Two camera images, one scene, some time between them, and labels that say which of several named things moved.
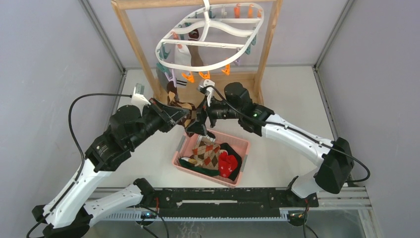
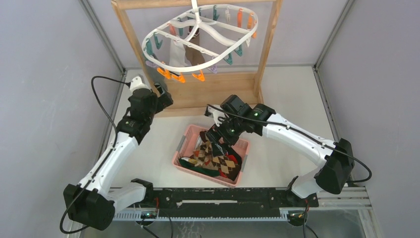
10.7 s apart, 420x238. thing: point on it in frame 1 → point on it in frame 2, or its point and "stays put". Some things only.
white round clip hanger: [211, 22] → [195, 11]
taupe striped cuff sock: [196, 60] stays put
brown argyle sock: [206, 155] stays put
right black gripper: [199, 126] → [219, 131]
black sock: [231, 151] stays put
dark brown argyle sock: [172, 99] → [227, 165]
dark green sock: [188, 165] stays put
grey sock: [162, 79] stays put
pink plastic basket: [185, 145] stays put
